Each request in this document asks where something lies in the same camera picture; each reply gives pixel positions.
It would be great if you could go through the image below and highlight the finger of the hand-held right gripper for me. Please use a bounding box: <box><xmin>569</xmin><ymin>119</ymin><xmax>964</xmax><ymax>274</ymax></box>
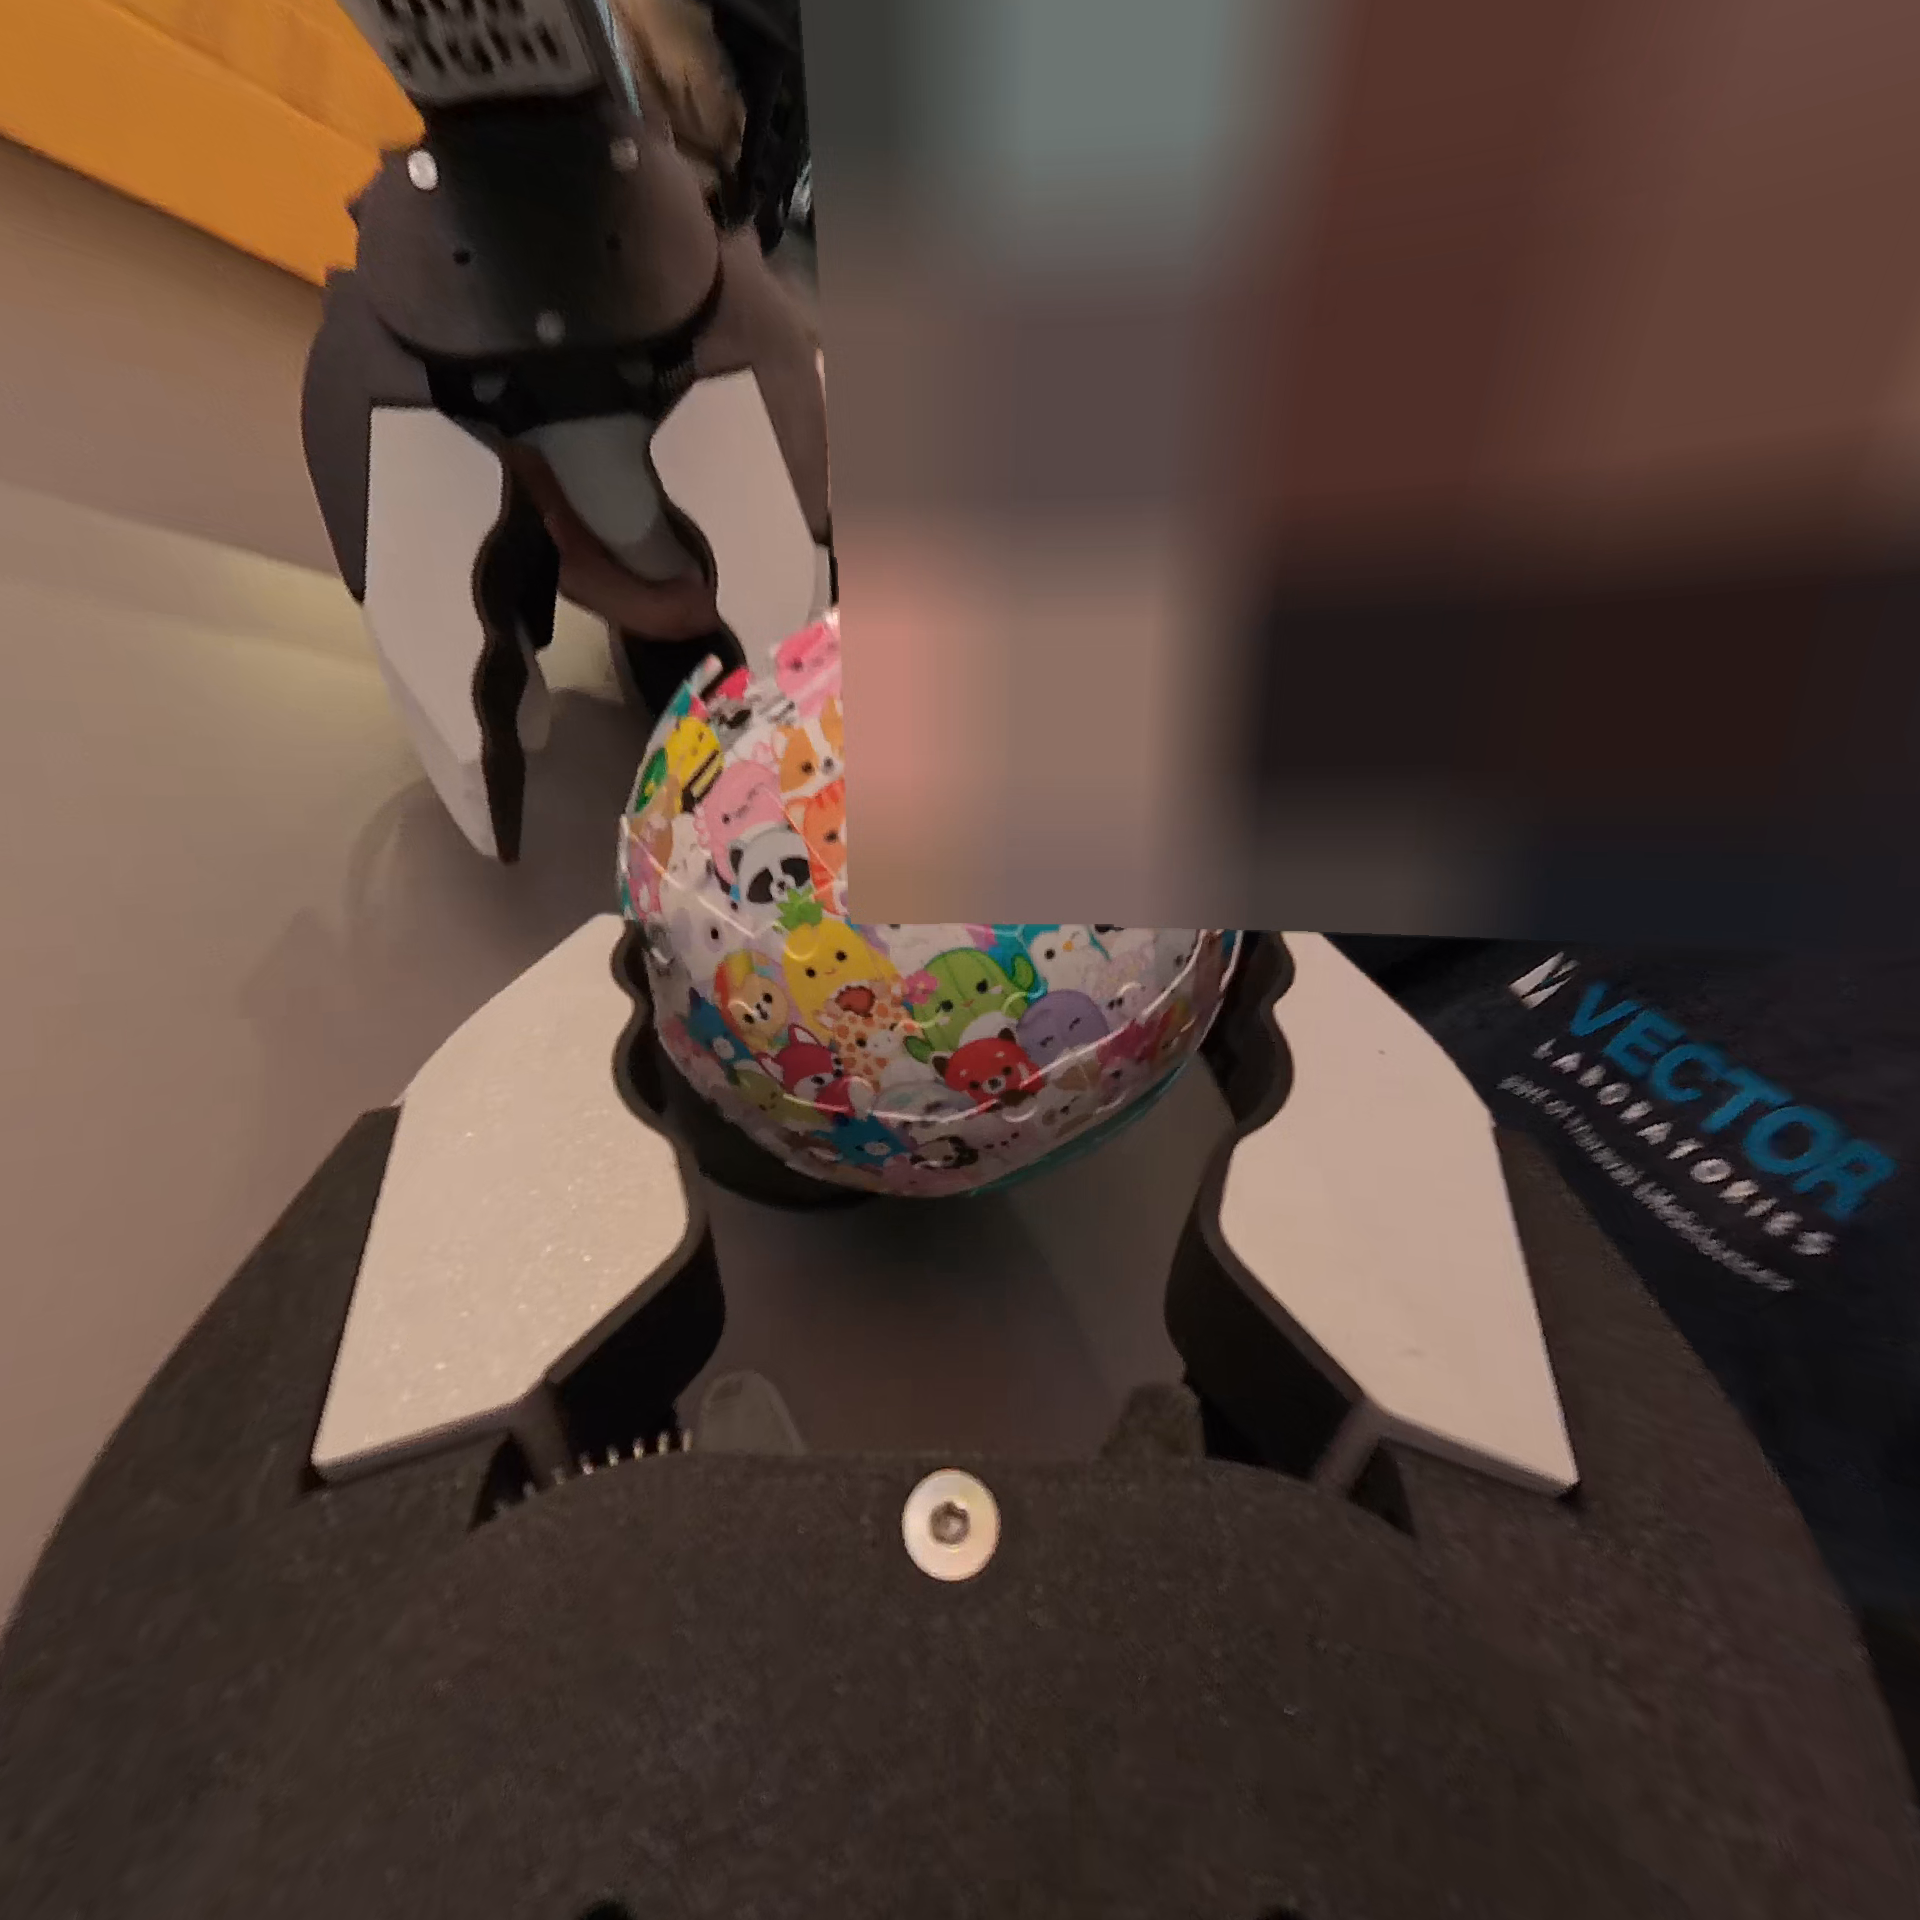
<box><xmin>363</xmin><ymin>404</ymin><xmax>552</xmax><ymax>864</ymax></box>
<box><xmin>651</xmin><ymin>369</ymin><xmax>839</xmax><ymax>676</ymax></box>

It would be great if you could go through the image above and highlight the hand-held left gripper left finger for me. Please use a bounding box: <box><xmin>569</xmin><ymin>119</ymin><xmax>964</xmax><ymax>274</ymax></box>
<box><xmin>311</xmin><ymin>912</ymin><xmax>725</xmax><ymax>1488</ymax></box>

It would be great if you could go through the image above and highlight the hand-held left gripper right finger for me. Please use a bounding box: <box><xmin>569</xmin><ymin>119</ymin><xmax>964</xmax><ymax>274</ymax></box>
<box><xmin>1168</xmin><ymin>930</ymin><xmax>1580</xmax><ymax>1503</ymax></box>

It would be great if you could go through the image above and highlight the colourful cartoon puzzle ball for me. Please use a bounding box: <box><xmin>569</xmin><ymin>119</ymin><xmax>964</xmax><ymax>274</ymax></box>
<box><xmin>617</xmin><ymin>609</ymin><xmax>1243</xmax><ymax>1179</ymax></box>

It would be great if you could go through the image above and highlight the person's right hand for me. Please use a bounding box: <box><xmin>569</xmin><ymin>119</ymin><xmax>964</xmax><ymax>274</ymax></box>
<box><xmin>545</xmin><ymin>511</ymin><xmax>735</xmax><ymax>641</ymax></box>

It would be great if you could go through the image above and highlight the dark printed shirt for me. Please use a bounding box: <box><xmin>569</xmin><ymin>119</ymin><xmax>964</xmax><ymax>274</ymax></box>
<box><xmin>1318</xmin><ymin>930</ymin><xmax>1920</xmax><ymax>1667</ymax></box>

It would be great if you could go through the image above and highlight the yellow plastic bin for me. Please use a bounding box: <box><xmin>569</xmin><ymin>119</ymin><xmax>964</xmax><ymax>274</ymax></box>
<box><xmin>0</xmin><ymin>0</ymin><xmax>430</xmax><ymax>288</ymax></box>

